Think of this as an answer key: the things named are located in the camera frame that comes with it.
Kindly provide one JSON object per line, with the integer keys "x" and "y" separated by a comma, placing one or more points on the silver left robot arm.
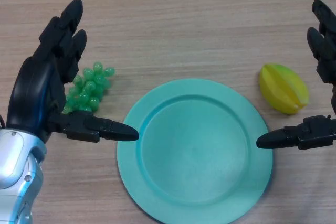
{"x": 15, "y": 161}

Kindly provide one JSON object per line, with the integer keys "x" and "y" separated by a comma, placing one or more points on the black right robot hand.
{"x": 323, "y": 132}

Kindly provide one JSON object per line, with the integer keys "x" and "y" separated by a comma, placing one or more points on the yellow starfruit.
{"x": 284, "y": 89}

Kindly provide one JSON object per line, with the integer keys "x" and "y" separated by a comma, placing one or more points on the green grape bunch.
{"x": 88, "y": 90}

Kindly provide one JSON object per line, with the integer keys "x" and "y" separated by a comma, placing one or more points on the teal round plate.
{"x": 194, "y": 150}

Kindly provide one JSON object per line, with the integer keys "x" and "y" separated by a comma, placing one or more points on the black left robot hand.
{"x": 34, "y": 90}

